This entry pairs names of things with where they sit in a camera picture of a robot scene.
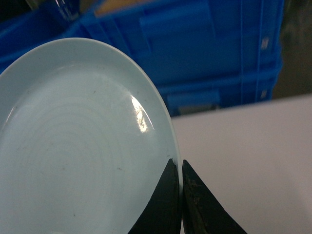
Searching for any light blue round tray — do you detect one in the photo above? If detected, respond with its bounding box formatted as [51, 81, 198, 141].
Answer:
[0, 38, 182, 234]

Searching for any blue crate top right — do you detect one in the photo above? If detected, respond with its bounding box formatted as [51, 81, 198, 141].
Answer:
[80, 0, 284, 85]

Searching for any blue crate bottom right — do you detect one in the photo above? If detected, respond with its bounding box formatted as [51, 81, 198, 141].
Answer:
[157, 63, 282, 117]

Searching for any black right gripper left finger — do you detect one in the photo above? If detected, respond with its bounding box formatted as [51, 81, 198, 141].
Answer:
[129, 159, 181, 234]

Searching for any blue crate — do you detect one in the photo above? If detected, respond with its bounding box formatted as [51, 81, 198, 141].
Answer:
[80, 0, 284, 85]
[0, 8, 80, 72]
[157, 63, 282, 117]

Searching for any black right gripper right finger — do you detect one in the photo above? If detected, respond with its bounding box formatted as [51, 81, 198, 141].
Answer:
[182, 160, 246, 234]

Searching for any blue crate top middle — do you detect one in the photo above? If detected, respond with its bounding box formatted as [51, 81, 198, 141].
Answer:
[0, 8, 80, 72]

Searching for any brown cardboard sheet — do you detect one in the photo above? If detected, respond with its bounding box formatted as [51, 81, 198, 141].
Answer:
[94, 0, 150, 17]

